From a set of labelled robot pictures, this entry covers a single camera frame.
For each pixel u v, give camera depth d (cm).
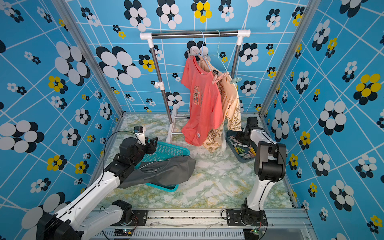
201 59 81
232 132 105
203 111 80
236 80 59
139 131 67
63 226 39
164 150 94
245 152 96
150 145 69
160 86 81
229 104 68
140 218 74
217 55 89
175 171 77
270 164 51
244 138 84
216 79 62
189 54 80
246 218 68
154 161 87
